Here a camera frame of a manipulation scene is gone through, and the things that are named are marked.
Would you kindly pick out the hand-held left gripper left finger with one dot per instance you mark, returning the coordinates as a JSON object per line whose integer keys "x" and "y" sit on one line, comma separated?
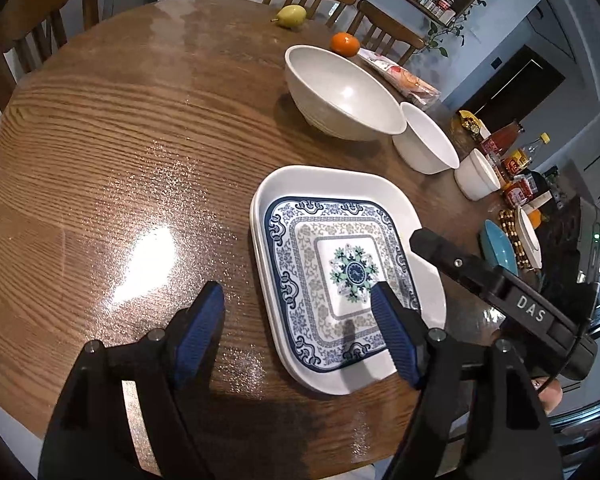
{"x": 200, "y": 332}

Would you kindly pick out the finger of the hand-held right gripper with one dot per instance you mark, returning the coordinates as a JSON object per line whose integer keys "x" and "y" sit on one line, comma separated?
{"x": 450, "y": 260}

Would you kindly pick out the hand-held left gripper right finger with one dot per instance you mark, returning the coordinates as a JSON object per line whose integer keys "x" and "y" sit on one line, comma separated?
{"x": 394, "y": 335}

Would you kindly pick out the white square plate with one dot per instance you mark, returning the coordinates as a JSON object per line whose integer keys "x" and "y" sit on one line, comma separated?
{"x": 410, "y": 200}

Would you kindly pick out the small white ramekin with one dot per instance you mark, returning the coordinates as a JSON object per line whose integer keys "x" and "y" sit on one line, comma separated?
{"x": 476, "y": 175}

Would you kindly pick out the blue patterned square plate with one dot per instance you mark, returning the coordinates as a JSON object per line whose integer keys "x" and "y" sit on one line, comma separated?
{"x": 330, "y": 270}

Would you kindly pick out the large white bowl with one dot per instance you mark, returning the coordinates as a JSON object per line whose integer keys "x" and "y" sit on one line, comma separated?
{"x": 345, "y": 90}

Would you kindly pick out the person's right hand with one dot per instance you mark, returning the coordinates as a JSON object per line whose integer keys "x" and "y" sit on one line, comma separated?
{"x": 549, "y": 396}

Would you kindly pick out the small blue dish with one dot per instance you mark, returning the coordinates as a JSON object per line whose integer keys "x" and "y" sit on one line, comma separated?
{"x": 497, "y": 247}

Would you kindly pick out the beaded wooden trivet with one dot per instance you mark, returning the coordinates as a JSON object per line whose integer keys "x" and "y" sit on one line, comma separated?
{"x": 511, "y": 235}

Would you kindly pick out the shallow white dish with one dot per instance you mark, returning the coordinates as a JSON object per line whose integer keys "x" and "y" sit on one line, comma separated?
{"x": 530, "y": 240}

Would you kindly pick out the orange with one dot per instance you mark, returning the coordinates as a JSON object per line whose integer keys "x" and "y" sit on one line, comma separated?
{"x": 344, "y": 44}
{"x": 535, "y": 217}

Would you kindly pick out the dark lid jar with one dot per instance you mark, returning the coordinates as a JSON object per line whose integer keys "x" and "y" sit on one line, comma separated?
{"x": 537, "y": 184}

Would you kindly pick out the medium white bowl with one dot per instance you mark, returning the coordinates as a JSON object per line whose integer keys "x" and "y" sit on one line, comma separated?
{"x": 427, "y": 137}

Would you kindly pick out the red sauce bottle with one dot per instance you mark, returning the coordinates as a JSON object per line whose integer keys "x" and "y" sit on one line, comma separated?
{"x": 502, "y": 137}

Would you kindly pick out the yellow label oil bottle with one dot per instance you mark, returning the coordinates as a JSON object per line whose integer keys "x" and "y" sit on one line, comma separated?
{"x": 530, "y": 150}

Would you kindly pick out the yellow candy bag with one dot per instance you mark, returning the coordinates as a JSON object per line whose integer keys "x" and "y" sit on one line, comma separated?
{"x": 472, "y": 122}

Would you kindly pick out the white snack bag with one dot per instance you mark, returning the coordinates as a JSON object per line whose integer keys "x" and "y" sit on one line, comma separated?
{"x": 405, "y": 77}

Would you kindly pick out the green trailing plant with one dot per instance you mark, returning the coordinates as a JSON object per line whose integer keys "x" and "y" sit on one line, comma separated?
{"x": 447, "y": 35}

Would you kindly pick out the green pear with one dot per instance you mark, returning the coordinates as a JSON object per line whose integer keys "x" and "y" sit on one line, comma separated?
{"x": 291, "y": 16}

